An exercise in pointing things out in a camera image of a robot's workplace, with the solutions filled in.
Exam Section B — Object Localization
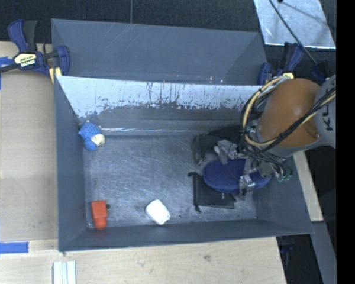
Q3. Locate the blue toy animal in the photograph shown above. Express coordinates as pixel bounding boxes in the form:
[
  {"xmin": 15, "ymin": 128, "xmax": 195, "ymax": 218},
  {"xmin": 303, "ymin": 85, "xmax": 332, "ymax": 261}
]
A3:
[{"xmin": 78, "ymin": 121, "xmax": 107, "ymax": 152}]

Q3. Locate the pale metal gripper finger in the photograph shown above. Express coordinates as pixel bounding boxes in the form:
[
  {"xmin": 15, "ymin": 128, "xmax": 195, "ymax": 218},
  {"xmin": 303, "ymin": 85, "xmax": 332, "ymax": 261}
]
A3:
[
  {"xmin": 238, "ymin": 173, "xmax": 256, "ymax": 201},
  {"xmin": 215, "ymin": 140, "xmax": 239, "ymax": 163}
]

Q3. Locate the blue oval disc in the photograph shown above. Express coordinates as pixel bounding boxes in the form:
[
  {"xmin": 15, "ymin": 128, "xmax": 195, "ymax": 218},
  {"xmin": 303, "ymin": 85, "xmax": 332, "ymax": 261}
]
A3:
[{"xmin": 202, "ymin": 157, "xmax": 272, "ymax": 194}]

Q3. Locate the grey metal bin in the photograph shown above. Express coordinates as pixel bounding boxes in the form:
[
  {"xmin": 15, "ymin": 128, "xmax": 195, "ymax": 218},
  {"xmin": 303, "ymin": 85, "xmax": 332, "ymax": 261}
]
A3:
[{"xmin": 50, "ymin": 18, "xmax": 315, "ymax": 253}]

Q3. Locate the pale wood flat board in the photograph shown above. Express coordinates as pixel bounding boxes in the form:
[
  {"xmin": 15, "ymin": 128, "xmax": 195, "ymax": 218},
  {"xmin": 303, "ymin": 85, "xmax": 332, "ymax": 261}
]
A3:
[{"xmin": 0, "ymin": 69, "xmax": 60, "ymax": 243}]

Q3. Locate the red-orange small block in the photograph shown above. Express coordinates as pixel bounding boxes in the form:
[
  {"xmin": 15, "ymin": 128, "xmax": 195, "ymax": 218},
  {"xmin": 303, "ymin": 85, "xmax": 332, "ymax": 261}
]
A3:
[{"xmin": 91, "ymin": 200, "xmax": 108, "ymax": 230}]

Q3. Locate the black flat case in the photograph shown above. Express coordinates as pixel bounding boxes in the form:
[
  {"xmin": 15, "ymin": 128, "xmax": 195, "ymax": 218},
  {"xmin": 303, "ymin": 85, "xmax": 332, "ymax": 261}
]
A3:
[{"xmin": 188, "ymin": 172, "xmax": 237, "ymax": 214}]

